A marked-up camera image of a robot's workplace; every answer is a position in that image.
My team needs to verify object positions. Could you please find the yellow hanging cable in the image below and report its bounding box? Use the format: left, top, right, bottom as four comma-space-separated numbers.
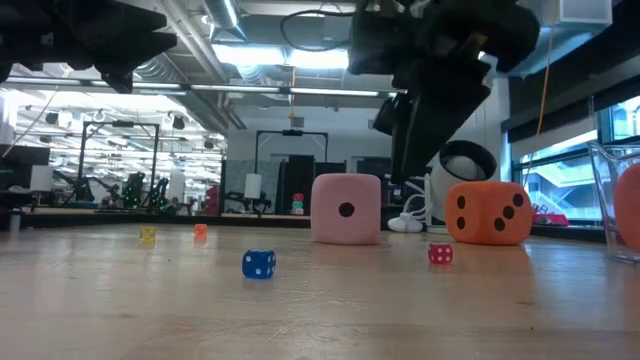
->
522, 27, 557, 191

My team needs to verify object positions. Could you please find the large orange foam die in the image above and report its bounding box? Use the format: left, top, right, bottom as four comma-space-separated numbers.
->
444, 180, 534, 247
613, 162, 640, 252

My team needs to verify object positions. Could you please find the white round power adapter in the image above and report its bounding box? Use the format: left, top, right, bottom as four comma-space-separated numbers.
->
387, 212, 424, 234

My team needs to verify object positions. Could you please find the small blue die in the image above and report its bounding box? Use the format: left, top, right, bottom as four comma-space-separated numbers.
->
241, 248, 277, 280

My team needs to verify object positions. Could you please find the red tray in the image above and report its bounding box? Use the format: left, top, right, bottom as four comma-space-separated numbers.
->
519, 211, 570, 228

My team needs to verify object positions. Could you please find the black table frame rail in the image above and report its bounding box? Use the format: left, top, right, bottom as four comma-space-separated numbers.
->
0, 209, 640, 246

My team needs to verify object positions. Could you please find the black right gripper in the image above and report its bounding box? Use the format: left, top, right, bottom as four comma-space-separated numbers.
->
348, 0, 542, 185

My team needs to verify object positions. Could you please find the white monitor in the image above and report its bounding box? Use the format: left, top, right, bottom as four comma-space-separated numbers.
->
29, 164, 54, 193

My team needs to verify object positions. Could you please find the large pink foam die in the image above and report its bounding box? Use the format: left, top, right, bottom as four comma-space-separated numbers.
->
310, 173, 383, 246

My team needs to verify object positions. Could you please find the white camera on stand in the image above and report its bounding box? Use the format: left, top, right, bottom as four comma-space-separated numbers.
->
426, 139, 499, 236

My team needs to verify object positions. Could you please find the black cabinet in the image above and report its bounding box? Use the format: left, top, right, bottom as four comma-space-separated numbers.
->
277, 154, 316, 216

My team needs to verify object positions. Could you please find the black robot station frame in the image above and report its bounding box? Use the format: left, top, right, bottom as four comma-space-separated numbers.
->
77, 119, 161, 211
254, 129, 330, 216

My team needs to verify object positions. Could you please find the small red die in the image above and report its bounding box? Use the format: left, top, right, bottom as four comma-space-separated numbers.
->
427, 242, 454, 265

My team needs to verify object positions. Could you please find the white projector cable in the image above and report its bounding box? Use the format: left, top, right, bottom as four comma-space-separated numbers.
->
397, 172, 434, 224

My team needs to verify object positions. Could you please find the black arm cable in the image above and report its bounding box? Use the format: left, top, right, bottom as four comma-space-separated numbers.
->
278, 8, 362, 54

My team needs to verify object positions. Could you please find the clear plastic container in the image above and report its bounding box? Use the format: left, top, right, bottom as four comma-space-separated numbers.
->
586, 139, 640, 265

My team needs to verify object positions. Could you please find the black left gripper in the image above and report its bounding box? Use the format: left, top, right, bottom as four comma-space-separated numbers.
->
0, 0, 179, 95

